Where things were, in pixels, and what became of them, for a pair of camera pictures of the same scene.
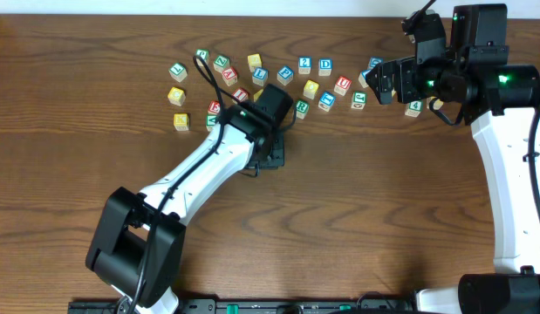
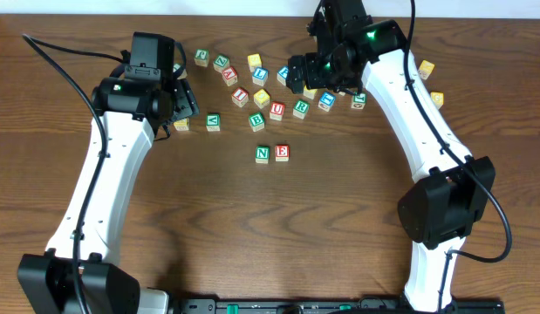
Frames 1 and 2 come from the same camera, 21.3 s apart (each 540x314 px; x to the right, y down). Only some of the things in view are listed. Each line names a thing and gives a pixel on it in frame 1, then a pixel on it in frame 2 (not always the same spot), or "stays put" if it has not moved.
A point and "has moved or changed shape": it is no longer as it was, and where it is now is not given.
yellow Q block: (311, 89) stays put
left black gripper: (273, 156) to (185, 99)
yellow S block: (254, 62) stays put
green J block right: (358, 99) stays put
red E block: (214, 107) has moved or changed shape
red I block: (241, 94) stays put
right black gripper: (401, 79) to (297, 74)
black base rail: (259, 306) stays put
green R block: (302, 108) stays put
